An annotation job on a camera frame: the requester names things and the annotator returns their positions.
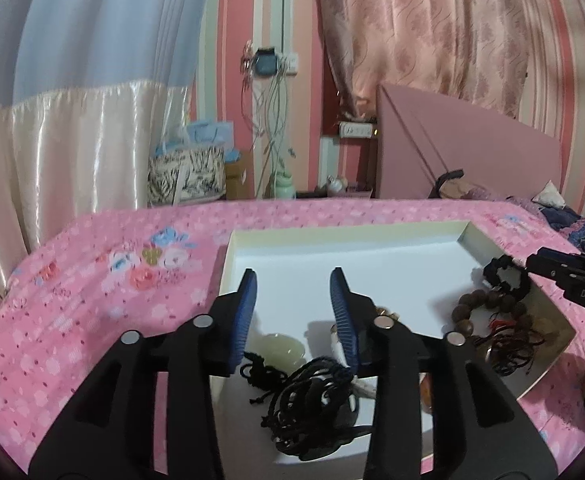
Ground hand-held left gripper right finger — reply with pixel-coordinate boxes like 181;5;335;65
329;267;558;480

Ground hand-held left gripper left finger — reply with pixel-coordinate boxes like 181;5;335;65
27;268;258;480

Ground pale green jade pendant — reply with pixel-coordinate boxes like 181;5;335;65
259;332;306;369

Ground black hair tie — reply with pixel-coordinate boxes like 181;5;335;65
239;352;293;405

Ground black cord necklace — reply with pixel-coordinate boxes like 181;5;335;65
261;356;374;462

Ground black fabric bracelet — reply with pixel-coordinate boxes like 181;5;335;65
483;254;532;295

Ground white shallow tray box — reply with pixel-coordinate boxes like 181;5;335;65
211;220;579;462

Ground brown cord bracelet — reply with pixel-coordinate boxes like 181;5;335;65
473;330;546;377

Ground amber pendant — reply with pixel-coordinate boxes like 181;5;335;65
419;372;436;414

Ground dark wooden bead bracelet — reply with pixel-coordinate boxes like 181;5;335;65
451;287;532;342

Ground dark blue cloth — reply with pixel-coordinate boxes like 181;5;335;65
541;207;585;262

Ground white cloth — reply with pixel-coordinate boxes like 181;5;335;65
531;183;566;209

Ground purple dotted quilt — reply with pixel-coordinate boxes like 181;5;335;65
453;184;543;212

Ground green bottle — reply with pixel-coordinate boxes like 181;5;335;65
269;170;295;200

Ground cardboard box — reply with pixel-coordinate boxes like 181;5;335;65
224;152;246;200

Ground pink floral blanket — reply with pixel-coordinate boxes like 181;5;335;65
0;197;585;480

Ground pink headboard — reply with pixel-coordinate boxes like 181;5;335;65
376;83;564;202

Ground black and white patterned bag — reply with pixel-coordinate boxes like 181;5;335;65
147;144;226;207

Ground blue paper bag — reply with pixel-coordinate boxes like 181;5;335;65
155;121;236;162

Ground white power strip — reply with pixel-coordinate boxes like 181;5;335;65
339;121;374;139

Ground cream satin curtain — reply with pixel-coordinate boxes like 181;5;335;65
0;80;194;332

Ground pink patterned curtain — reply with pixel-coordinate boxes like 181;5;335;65
317;0;531;122

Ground blue curtain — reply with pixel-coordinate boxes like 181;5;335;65
0;0;214;112

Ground black strap handle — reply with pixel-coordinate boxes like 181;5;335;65
430;169;466;199

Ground white hanging cables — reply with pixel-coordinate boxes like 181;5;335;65
241;42;294;197

